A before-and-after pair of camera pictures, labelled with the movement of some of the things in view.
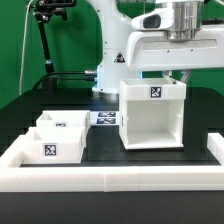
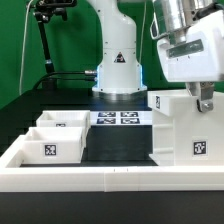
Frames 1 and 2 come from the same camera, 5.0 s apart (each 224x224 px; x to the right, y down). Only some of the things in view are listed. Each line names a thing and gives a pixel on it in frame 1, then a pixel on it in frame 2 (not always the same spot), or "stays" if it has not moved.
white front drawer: (54, 145) stays
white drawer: (65, 119) stays
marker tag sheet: (105, 118) stays
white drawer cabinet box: (151, 113) -> (182, 136)
